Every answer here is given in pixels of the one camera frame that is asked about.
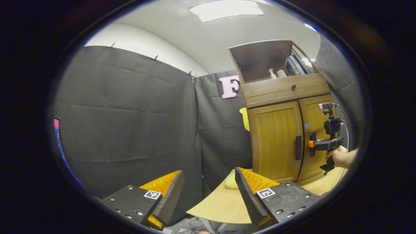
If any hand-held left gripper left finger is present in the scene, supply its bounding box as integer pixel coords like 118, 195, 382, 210
99, 170, 185, 231

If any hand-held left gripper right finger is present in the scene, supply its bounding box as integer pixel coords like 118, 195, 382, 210
235, 167, 320, 230

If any wooden shoe cabinet door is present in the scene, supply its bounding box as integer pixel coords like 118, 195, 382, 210
298, 94, 340, 181
248, 101, 304, 183

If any wooden double-door shoe cabinet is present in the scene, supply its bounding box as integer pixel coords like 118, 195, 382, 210
228, 40, 340, 183

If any pale yellow plush ball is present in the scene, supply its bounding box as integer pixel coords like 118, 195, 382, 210
225, 169, 239, 189

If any grey book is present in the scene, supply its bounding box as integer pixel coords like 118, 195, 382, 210
289, 56, 306, 76

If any black backdrop cloth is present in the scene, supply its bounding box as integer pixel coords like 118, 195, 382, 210
54, 34, 364, 199

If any large ceiling light panel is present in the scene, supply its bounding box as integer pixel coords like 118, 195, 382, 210
189, 0, 264, 23

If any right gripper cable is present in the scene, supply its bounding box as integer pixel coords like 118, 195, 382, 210
334, 103, 352, 152

